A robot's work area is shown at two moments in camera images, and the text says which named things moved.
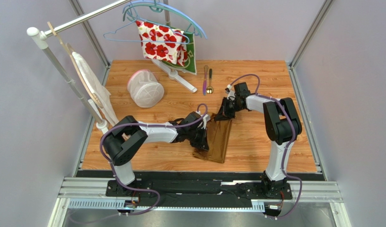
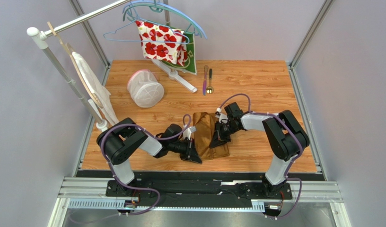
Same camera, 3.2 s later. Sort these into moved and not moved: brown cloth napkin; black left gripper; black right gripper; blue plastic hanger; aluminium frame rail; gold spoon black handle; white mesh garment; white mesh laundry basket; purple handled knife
Moved: black left gripper; brown cloth napkin; black right gripper
Not moved: purple handled knife; gold spoon black handle; white mesh laundry basket; white mesh garment; blue plastic hanger; aluminium frame rail
